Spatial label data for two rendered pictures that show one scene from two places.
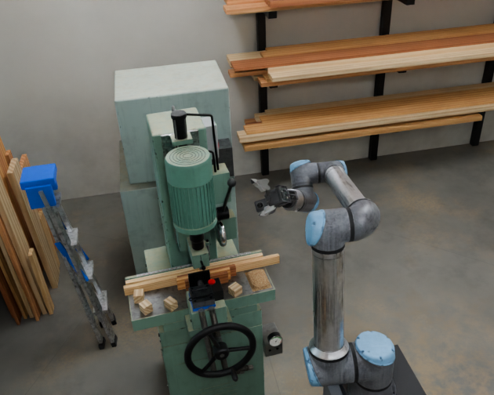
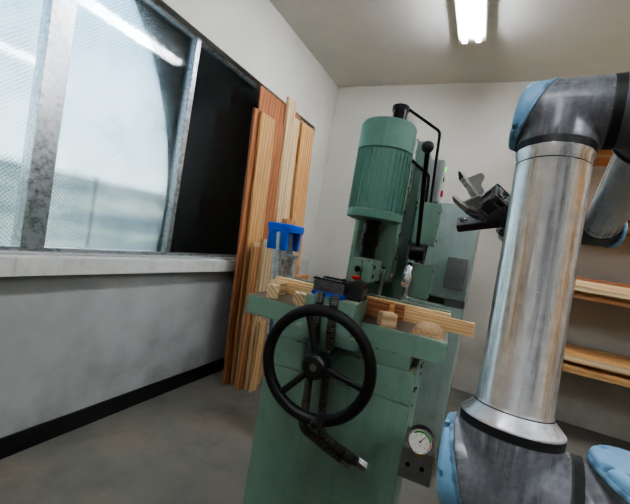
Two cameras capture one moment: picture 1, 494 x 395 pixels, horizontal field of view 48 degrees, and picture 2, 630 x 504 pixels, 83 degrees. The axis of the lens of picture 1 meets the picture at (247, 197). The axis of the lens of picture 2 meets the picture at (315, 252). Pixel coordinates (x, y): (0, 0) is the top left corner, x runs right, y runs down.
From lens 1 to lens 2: 1.60 m
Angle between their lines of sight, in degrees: 45
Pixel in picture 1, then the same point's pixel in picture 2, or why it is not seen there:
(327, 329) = (512, 342)
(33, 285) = (249, 354)
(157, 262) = not seen: hidden behind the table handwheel
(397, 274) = not seen: outside the picture
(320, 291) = (514, 238)
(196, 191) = (380, 151)
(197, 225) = (369, 203)
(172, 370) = (266, 410)
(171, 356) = not seen: hidden behind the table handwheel
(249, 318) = (392, 380)
